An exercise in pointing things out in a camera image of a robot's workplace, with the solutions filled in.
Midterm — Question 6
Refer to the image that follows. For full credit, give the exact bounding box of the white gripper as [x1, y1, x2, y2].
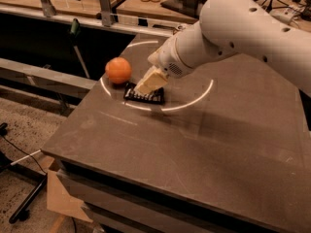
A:
[134, 37, 193, 95]

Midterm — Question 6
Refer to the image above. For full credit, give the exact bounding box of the orange fruit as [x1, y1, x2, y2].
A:
[105, 57, 132, 84]

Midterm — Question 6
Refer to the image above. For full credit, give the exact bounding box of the black rxbar chocolate bar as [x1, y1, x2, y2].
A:
[123, 83, 165, 105]

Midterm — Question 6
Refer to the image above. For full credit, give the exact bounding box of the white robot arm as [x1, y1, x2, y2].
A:
[135, 0, 311, 95]

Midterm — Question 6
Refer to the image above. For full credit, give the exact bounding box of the black monitor stand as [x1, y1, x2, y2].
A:
[160, 0, 207, 18]

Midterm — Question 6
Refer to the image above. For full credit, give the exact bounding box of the white power strip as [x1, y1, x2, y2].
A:
[270, 6, 304, 24]

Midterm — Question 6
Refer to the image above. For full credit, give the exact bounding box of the wooden board under table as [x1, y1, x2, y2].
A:
[47, 170, 91, 222]

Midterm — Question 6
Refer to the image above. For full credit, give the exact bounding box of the black floor stand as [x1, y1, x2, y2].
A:
[0, 122, 49, 225]

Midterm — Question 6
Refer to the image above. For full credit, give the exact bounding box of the green-handled tool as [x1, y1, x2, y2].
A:
[69, 17, 91, 80]

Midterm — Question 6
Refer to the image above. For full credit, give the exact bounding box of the right metal bracket post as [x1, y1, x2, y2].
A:
[99, 0, 113, 27]

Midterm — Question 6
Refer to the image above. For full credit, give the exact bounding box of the metal bracket post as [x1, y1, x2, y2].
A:
[40, 0, 56, 17]
[99, 0, 113, 27]

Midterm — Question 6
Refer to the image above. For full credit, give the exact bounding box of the left metal bracket post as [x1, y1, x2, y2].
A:
[40, 0, 56, 17]

